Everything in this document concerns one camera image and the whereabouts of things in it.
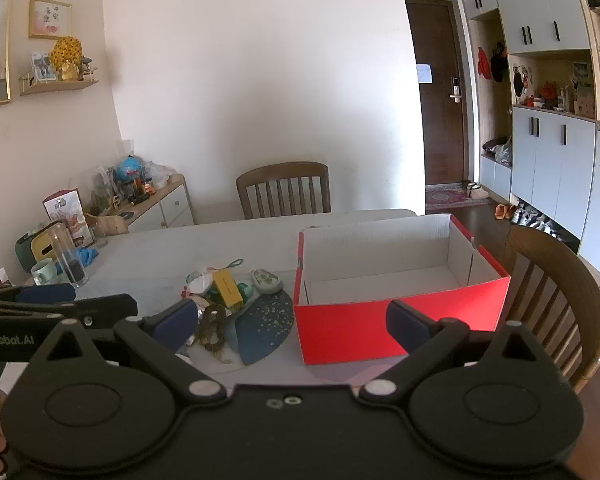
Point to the blue cloth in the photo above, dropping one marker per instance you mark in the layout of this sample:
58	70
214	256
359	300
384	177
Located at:
87	255

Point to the small standing photo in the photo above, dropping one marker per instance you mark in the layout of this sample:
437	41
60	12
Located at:
42	66

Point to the wooden slat-back chair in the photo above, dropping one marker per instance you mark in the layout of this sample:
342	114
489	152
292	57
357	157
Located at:
580	310
280	172

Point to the black hanging bag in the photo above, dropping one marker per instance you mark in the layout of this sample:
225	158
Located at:
498	62

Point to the wooden wall shelf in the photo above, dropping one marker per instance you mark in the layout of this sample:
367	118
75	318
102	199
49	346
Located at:
55	86

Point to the small yellow box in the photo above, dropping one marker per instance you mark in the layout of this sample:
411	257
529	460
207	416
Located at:
226	287

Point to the blue globe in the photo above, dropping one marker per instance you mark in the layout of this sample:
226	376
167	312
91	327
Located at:
129	168

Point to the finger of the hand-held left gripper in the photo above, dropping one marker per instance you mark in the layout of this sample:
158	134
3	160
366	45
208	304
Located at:
45	292
105	307

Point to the brown entrance door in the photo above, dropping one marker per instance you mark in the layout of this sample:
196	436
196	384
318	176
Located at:
437	125

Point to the clear tall glass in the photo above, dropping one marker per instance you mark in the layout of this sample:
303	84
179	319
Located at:
67	255

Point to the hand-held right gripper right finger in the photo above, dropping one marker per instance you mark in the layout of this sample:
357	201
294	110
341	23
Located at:
405	322

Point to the row of shoes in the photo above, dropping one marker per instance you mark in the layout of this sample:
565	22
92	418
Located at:
540	222

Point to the red cardboard box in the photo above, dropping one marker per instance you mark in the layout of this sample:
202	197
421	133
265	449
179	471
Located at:
355	325

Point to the red and white carton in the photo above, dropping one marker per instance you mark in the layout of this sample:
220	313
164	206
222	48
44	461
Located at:
65	210

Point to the white plastic bag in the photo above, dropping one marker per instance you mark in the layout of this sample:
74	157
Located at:
157	175

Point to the small gold framed picture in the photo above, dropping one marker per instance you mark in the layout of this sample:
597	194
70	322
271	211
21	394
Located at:
50	19

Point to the mint green mug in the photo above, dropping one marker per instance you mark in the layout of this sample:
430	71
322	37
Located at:
44	272

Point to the cluster of small toys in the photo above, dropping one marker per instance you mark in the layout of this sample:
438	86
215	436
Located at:
120	192

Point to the golden flower ornament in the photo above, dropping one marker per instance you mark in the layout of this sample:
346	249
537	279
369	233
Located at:
67	57

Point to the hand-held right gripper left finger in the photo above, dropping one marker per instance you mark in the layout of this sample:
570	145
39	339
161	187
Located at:
177	322

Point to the plastic bag in cabinet niche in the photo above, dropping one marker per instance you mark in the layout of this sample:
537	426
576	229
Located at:
503	151

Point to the red ornament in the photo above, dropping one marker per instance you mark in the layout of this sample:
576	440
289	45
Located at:
547	92

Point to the patterned door rug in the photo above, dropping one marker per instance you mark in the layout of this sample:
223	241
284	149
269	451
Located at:
447	199

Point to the white sideboard with wooden top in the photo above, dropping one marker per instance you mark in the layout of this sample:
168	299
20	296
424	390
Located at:
172	207

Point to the light wooden toy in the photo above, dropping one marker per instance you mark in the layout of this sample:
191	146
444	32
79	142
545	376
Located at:
107	225

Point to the beige slippers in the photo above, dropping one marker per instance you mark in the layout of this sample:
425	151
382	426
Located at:
476	190

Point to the paper notice on door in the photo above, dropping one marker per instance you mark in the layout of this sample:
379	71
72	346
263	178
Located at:
424	73

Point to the clear correction tape dispenser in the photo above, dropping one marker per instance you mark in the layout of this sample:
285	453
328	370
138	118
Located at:
267	282

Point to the orange slippers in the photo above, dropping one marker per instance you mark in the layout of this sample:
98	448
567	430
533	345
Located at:
504	211

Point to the white and wood cabinet wall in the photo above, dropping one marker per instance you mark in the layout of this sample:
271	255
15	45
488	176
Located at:
555	160

